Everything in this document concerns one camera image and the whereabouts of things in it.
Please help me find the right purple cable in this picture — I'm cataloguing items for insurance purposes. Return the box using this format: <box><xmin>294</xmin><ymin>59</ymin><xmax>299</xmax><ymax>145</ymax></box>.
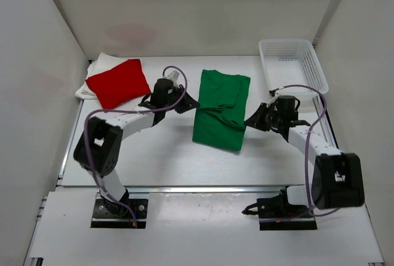
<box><xmin>267</xmin><ymin>84</ymin><xmax>339</xmax><ymax>224</ymax></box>

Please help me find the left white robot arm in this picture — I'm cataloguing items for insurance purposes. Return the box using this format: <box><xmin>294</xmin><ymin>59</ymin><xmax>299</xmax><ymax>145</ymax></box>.
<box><xmin>73</xmin><ymin>66</ymin><xmax>200</xmax><ymax>217</ymax></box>

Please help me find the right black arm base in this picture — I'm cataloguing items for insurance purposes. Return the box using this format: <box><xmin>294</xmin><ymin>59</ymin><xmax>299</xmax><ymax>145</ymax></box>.
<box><xmin>242</xmin><ymin>190</ymin><xmax>318</xmax><ymax>231</ymax></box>

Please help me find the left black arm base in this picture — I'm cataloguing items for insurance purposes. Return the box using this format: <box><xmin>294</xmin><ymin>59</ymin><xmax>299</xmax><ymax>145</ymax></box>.
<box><xmin>90</xmin><ymin>193</ymin><xmax>148</xmax><ymax>229</ymax></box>

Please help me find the aluminium table rail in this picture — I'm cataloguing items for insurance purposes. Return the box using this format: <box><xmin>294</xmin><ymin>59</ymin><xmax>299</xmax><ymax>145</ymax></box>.
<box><xmin>127</xmin><ymin>186</ymin><xmax>282</xmax><ymax>193</ymax></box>

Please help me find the red t shirt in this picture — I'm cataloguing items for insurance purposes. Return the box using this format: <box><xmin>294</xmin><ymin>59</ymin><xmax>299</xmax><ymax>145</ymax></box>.
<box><xmin>86</xmin><ymin>59</ymin><xmax>151</xmax><ymax>109</ymax></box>

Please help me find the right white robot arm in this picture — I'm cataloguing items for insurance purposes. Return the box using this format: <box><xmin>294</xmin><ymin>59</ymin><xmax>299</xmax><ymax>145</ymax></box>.
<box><xmin>244</xmin><ymin>90</ymin><xmax>365</xmax><ymax>210</ymax></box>

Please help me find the green t shirt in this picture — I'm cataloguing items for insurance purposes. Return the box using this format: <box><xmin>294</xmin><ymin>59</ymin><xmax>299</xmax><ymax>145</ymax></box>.
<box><xmin>192</xmin><ymin>70</ymin><xmax>251</xmax><ymax>153</ymax></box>

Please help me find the white t shirt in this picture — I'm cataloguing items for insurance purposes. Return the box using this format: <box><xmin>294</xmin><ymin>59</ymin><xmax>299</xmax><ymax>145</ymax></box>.
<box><xmin>74</xmin><ymin>51</ymin><xmax>124</xmax><ymax>102</ymax></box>

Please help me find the white plastic basket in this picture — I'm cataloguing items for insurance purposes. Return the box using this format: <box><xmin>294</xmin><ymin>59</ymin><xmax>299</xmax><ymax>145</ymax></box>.
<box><xmin>259</xmin><ymin>38</ymin><xmax>329</xmax><ymax>100</ymax></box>

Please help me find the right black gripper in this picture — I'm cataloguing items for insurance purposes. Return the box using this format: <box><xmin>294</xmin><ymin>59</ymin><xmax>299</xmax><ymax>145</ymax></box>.
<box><xmin>245</xmin><ymin>104</ymin><xmax>283</xmax><ymax>132</ymax></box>

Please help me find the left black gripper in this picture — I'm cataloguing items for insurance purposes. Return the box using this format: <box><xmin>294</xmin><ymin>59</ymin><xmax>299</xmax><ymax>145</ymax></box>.
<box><xmin>163</xmin><ymin>84</ymin><xmax>200</xmax><ymax>114</ymax></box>

